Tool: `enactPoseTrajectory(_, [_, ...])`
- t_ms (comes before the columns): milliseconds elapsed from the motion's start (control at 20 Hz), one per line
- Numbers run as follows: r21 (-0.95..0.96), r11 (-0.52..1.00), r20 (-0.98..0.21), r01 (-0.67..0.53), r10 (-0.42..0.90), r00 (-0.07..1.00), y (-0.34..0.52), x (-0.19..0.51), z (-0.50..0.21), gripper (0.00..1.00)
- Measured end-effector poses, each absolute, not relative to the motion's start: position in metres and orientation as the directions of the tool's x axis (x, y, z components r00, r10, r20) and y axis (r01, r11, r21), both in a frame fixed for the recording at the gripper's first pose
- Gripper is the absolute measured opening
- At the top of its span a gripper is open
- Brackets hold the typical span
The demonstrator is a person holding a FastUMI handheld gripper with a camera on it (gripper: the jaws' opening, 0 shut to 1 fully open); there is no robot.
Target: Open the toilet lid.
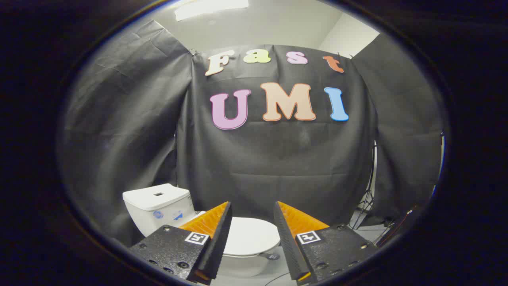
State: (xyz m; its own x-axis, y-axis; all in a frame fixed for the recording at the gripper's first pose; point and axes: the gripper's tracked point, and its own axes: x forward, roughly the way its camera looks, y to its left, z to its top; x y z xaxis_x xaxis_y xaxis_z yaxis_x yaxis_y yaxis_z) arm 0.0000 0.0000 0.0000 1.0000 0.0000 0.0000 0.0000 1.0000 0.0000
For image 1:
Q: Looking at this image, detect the thin black floor cable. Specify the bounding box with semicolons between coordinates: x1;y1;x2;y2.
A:
264;272;292;286

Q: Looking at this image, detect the white toilet bowl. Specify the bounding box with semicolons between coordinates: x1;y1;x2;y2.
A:
217;253;275;278

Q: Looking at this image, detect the black backdrop cloth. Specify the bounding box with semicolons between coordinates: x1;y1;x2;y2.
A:
60;20;444;247

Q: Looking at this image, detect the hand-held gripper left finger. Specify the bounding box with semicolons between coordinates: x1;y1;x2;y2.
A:
129;201;233;286

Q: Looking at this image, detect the white toilet tank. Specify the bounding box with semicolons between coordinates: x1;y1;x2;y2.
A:
123;184;198;238

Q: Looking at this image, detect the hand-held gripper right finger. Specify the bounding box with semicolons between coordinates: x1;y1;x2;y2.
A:
273;201;379;286

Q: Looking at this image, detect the white toilet lid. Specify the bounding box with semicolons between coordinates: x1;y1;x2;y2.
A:
222;217;281;261

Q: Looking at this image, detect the black tripod stand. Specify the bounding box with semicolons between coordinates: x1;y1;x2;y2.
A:
349;141;377;231

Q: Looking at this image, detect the dark floor cable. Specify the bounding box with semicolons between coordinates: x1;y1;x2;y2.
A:
375;206;419;247

